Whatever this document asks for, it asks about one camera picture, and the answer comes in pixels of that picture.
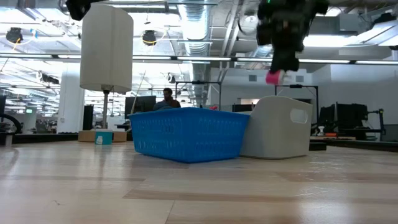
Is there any grey plastic bin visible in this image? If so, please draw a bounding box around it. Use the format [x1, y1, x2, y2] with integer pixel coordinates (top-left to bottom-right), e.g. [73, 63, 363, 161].
[239, 95, 315, 161]

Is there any blue plastic mesh basket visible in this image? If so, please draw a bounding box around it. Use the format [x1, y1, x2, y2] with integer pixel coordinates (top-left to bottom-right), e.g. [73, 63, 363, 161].
[127, 106, 251, 164]

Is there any black tower speaker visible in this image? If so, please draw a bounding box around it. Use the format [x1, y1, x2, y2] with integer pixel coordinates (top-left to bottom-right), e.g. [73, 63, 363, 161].
[82, 105, 95, 131]

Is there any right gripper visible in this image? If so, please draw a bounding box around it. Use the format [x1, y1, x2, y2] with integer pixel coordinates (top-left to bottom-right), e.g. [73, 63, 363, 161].
[256, 0, 330, 75]

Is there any red and white cube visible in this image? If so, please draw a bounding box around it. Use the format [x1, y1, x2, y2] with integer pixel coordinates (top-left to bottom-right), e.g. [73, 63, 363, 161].
[265, 69, 285, 86]

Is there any person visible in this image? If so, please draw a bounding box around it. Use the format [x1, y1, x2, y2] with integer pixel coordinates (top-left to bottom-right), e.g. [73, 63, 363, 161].
[152, 87, 182, 111]

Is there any white shade wooden table lamp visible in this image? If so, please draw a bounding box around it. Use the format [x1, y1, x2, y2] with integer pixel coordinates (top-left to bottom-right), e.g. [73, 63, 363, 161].
[77, 2, 134, 143]

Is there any light blue white cube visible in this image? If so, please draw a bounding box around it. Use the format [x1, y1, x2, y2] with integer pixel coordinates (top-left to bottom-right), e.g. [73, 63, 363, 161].
[94, 129, 114, 146]

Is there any black background monitor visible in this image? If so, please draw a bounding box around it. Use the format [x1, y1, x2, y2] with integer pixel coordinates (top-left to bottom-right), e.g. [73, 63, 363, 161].
[336, 102, 369, 131]
[318, 104, 336, 128]
[124, 95, 157, 113]

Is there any black gantry frame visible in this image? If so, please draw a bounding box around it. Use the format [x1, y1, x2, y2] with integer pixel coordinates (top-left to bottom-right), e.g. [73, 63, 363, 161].
[274, 83, 320, 125]
[175, 80, 222, 110]

